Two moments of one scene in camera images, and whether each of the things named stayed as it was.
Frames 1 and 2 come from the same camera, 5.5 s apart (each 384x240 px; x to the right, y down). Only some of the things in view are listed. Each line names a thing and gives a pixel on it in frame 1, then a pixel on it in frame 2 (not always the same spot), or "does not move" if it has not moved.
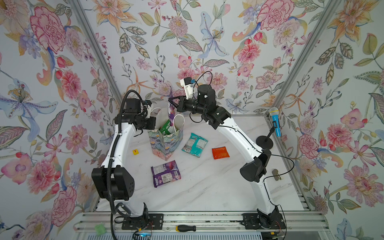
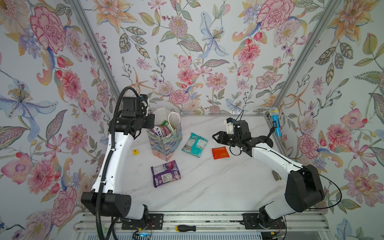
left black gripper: (152, 122) does not move
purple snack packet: (165, 173) does not move
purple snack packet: (172, 112) → (163, 131)
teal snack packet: (195, 145) does not move
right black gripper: (183, 104) → (222, 137)
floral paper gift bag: (163, 146) does not move
